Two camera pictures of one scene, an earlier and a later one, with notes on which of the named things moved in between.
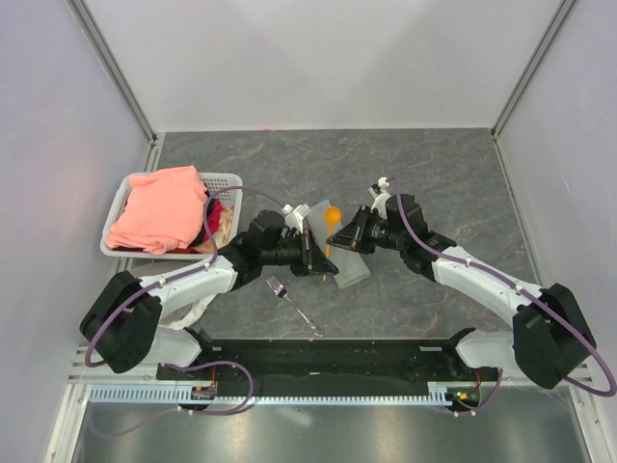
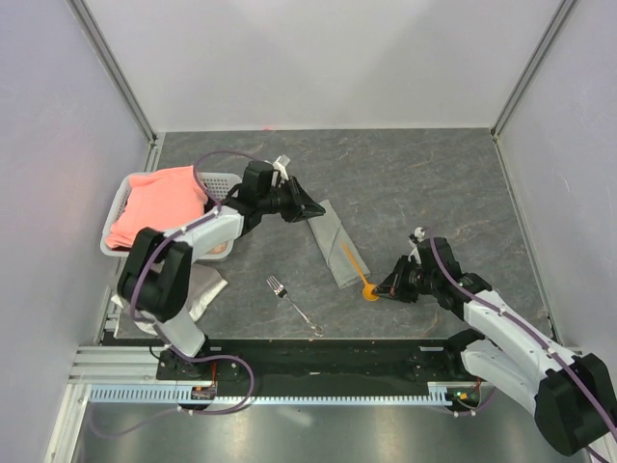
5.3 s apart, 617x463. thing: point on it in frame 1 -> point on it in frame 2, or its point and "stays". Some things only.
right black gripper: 349,235 -> 388,287
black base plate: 329,364 stays
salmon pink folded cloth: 163,210 stays
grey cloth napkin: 352,265 stays
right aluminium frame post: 562,13 stays
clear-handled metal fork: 280,290 stays
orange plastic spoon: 332,217 -> 367,288
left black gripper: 323,265 -> 303,206
